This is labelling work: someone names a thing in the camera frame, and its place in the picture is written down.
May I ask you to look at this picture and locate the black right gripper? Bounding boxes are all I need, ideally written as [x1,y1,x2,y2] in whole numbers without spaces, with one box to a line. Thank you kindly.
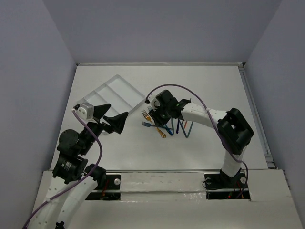
[148,102,171,127]

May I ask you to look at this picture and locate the dark purple plastic spoon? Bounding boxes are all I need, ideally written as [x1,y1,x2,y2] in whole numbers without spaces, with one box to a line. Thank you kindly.
[176,119,180,134]

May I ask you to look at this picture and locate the teal plastic spoon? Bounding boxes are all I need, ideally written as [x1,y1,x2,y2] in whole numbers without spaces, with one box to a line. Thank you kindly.
[163,125,173,136]

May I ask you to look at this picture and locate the green plastic knife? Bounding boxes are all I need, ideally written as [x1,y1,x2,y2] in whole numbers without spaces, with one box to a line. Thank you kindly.
[185,122,193,138]

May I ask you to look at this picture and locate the blue plastic fork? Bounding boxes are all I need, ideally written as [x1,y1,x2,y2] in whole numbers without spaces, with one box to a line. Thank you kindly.
[142,122,158,128]

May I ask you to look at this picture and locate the blue plastic knife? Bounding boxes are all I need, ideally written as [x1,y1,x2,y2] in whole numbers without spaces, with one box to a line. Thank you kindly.
[178,120,188,138]

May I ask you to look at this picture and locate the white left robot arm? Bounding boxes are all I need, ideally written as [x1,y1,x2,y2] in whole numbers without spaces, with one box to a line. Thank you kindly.
[23,103,129,229]

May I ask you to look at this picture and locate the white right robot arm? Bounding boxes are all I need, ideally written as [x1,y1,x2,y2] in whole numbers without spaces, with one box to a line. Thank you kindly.
[145,90,254,187]

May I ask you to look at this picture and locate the clear divided utensil tray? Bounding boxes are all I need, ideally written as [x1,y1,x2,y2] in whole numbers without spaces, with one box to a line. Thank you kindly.
[78,74,144,117]

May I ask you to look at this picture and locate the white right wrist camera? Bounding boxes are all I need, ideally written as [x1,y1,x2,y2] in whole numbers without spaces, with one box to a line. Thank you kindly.
[145,94,160,110]

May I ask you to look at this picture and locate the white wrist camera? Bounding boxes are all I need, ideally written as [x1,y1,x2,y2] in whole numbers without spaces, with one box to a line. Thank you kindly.
[73,102,94,120]
[145,94,160,110]

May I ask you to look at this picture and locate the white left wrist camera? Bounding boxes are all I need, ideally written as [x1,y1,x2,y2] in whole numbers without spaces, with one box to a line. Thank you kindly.
[73,102,94,120]

